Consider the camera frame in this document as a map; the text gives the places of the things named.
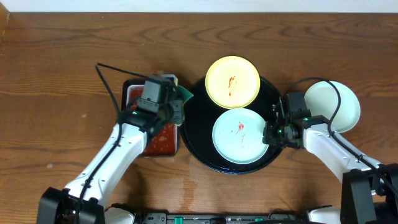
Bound light blue plate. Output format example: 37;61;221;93
304;81;361;133
212;108;269;164

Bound black round serving tray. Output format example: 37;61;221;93
180;77;282;175

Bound yellow plate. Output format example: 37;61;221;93
205;56;261;109

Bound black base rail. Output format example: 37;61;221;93
105;203;308;224

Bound green scrubbing sponge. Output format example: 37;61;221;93
169;74;193;105

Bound light blue plate front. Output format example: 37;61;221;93
304;81;361;133

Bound black rectangular water tray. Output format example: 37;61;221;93
121;79;179;157

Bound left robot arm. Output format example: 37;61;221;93
37;98;183;224

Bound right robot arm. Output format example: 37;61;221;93
263;110;397;223

